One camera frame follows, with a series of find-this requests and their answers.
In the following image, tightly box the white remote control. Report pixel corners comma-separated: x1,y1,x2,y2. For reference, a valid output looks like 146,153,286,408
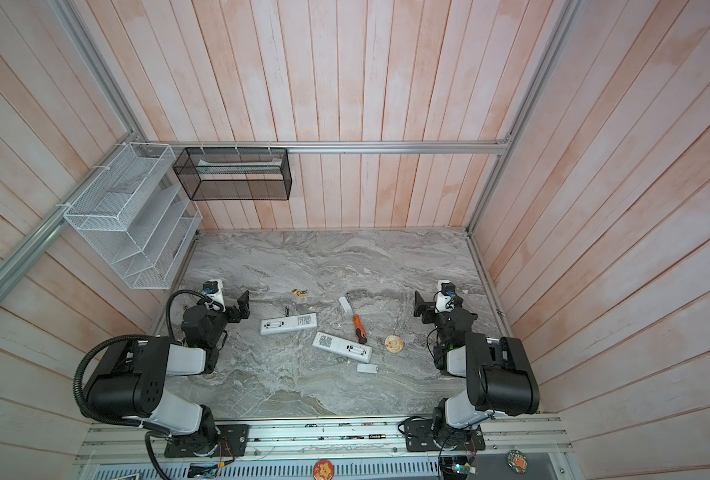
312,332,373,363
260,313,317,336

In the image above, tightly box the orange handled screwdriver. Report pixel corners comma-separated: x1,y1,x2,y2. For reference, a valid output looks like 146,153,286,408
352,315,368,344

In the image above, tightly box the white battery cover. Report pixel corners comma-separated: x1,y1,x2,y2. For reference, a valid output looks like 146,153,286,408
356,363,378,374
338,296,354,317

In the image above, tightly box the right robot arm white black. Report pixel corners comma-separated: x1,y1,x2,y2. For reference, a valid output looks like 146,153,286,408
406,282,540,450

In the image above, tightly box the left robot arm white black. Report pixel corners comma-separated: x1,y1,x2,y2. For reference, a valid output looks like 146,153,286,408
72,281,250,458

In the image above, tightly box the round wooden coaster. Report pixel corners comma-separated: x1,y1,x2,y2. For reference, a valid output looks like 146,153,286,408
384,334,404,353

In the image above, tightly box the round badge right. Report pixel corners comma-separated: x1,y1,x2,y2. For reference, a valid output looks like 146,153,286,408
507,449,528,474

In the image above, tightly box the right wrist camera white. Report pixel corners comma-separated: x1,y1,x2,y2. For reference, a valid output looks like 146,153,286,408
434,280,457,312

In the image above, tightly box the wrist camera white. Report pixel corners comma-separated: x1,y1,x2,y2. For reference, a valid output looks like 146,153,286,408
434,280,457,312
202,280,225,311

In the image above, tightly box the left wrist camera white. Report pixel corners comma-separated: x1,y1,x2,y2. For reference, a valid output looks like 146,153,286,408
202,280,225,311

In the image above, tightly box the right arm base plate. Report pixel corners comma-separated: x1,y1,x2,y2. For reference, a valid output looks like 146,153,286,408
397,416,486,452

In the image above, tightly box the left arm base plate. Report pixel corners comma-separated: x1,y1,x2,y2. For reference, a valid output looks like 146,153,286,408
164,423,250,458

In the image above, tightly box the white wire mesh shelf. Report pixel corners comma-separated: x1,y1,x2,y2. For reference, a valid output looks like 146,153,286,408
65,143,202,290

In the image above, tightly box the aluminium front rail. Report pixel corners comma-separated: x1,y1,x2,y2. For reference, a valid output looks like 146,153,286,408
75,413,572,466

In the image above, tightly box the black wire mesh basket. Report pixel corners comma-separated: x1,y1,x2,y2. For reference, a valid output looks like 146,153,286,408
173,146,293,201

